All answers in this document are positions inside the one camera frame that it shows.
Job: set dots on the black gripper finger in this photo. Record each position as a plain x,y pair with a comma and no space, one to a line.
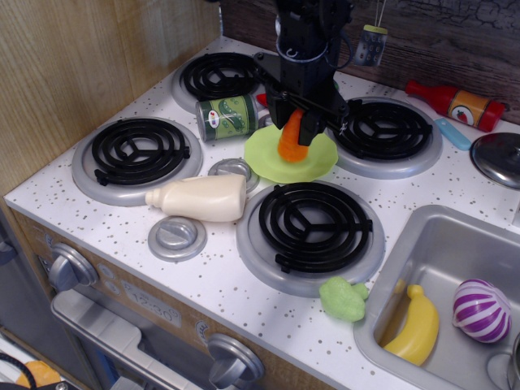
281,106
313,122

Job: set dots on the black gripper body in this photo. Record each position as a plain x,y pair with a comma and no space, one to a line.
311,79

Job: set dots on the orange toy carrot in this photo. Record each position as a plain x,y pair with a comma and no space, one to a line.
289,148

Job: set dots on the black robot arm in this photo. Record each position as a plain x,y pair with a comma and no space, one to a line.
310,25

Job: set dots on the silver stovetop knob behind plate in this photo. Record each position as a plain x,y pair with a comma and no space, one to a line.
265,121

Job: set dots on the light green plastic plate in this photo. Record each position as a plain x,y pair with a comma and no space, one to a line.
261,154

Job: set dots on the red toy chili pepper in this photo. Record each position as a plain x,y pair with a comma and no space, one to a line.
262,100

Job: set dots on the green peas toy can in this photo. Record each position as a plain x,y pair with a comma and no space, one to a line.
227,117

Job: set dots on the back right black burner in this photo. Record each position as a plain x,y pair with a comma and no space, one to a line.
387,139

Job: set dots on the black burner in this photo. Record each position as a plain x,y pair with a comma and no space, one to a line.
123,160
387,139
214,76
295,237

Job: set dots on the hanging toy spatula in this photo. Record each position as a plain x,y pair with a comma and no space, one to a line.
372,41

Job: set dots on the back left black burner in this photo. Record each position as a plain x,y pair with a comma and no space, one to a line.
214,76

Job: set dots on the middle silver stovetop knob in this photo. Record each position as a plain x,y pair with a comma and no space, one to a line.
236,166

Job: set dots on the cream toy bottle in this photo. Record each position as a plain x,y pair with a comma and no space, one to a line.
215,198

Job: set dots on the front right black burner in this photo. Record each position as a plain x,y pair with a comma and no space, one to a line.
295,237

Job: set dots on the front silver stovetop knob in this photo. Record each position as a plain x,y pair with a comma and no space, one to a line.
177,239

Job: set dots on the front left black burner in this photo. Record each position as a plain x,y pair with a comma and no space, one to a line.
123,160

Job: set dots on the red toy ketchup bottle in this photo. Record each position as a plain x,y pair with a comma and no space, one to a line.
478,112

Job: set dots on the green toy broccoli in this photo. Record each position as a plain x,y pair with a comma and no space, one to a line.
343,300

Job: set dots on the silver sink basin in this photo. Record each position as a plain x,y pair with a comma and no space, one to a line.
438,249

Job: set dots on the silver pot lid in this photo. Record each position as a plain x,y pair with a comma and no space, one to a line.
496,156

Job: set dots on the yellow toy banana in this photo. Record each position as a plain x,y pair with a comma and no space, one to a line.
417,338

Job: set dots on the purple white toy onion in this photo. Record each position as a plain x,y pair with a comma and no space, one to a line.
481,311

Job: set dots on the right silver oven knob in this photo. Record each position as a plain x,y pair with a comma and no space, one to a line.
235,366

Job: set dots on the silver oven knob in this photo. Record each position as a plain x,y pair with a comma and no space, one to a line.
70,269
235,366

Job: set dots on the left silver oven knob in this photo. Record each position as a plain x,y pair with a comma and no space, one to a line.
70,269

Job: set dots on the silver pot in sink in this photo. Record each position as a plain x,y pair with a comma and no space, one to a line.
513,372

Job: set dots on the orange toy on floor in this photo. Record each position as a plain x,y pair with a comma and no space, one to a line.
42,373

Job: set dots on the blue toy knife handle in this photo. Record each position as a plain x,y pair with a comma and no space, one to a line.
455,137

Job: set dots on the silver oven door handle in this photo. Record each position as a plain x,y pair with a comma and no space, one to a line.
116,337

